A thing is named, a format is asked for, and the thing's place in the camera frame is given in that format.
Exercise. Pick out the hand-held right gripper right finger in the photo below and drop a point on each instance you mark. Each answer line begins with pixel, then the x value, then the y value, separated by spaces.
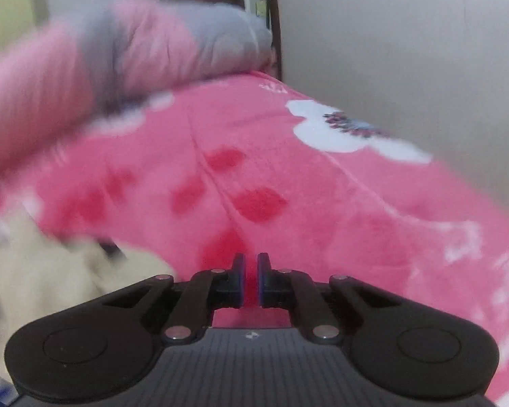
pixel 263 280

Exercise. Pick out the pink and grey quilt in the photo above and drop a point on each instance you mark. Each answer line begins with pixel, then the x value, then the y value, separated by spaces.
pixel 110 72

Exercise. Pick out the pink floral blanket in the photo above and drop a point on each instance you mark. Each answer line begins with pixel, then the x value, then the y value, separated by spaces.
pixel 343 203

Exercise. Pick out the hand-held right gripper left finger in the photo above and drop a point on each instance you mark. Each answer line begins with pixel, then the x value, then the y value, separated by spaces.
pixel 239 280

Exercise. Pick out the dark door frame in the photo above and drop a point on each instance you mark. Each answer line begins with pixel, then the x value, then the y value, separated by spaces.
pixel 275 17

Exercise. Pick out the cream sweatshirt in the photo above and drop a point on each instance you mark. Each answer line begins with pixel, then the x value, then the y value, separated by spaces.
pixel 46 275

